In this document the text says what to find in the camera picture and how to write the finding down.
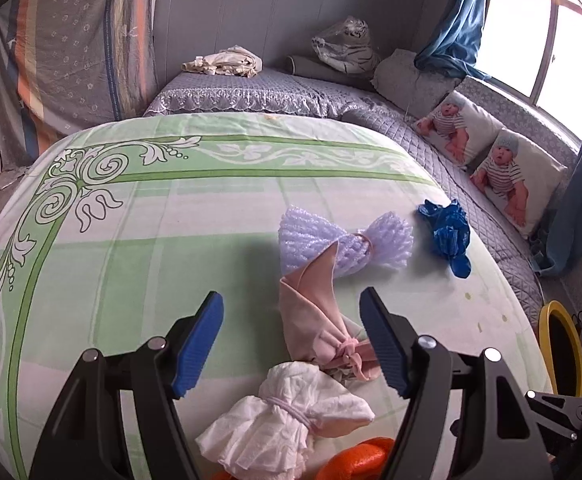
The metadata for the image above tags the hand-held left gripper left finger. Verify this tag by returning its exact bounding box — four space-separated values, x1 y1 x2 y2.
28 290 224 480

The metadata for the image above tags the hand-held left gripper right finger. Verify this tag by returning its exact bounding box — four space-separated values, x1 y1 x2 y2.
358 287 554 480

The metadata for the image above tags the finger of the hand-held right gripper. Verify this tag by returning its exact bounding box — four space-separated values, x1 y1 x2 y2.
524 390 582 443

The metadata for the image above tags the yellow and black trash bin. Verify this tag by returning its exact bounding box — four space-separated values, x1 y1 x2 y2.
538 300 582 401

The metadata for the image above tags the pink knotted cloth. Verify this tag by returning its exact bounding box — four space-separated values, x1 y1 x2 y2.
278 240 387 383

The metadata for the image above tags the white tissue bundle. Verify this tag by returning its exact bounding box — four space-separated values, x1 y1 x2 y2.
195 361 376 478

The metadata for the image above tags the orange mesh bag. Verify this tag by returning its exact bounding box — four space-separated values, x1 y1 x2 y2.
211 436 397 480

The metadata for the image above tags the purple foam net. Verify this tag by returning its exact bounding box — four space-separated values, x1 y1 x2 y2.
277 205 414 278

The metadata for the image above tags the blue plastic bag bundle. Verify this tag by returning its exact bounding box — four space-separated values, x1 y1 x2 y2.
417 199 472 279

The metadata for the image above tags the green floral blanket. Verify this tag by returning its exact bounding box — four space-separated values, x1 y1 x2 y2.
0 110 554 480

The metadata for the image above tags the baby print pillow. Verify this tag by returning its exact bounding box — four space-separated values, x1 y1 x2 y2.
470 127 569 240
415 91 504 168

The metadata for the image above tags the grey quilted sofa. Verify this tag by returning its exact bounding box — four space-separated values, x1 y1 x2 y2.
143 65 582 311

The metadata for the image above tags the light grey cushion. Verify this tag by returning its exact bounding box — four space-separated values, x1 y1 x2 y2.
373 49 464 106

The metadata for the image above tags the cream cloth pile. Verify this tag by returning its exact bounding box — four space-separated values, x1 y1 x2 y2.
181 45 264 79

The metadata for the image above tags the dark grey bolster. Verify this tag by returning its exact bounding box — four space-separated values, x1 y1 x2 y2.
286 55 377 92

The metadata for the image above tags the white tiger plush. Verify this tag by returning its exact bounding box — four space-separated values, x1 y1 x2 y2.
312 17 382 76

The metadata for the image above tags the window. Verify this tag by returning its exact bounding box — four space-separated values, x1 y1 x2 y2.
476 0 582 141

